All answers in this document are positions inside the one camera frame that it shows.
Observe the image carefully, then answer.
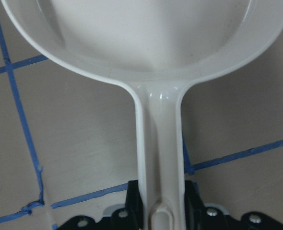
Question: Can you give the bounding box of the white plastic dustpan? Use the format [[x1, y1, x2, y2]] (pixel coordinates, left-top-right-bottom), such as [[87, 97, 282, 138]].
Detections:
[[2, 0, 283, 230]]

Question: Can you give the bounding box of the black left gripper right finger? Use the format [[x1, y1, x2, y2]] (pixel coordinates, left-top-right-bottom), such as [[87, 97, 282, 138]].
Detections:
[[184, 181, 283, 230]]

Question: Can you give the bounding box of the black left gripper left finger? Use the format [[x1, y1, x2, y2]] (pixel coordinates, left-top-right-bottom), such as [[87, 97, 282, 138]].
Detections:
[[58, 180, 143, 230]]

